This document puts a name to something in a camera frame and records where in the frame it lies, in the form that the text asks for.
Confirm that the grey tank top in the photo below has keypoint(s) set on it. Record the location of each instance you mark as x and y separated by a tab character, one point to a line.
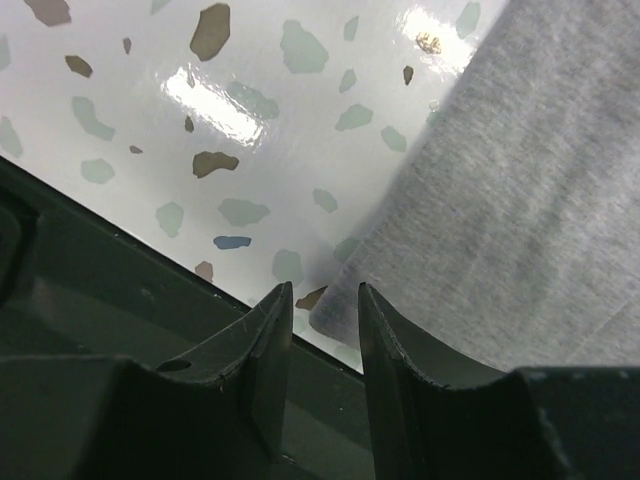
513	235

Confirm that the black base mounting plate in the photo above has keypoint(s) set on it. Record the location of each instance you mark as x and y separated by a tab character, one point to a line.
87	315

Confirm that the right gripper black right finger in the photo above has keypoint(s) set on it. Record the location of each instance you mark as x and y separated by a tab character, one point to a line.
394	353

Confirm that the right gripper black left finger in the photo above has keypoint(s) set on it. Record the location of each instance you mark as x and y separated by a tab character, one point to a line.
236	380

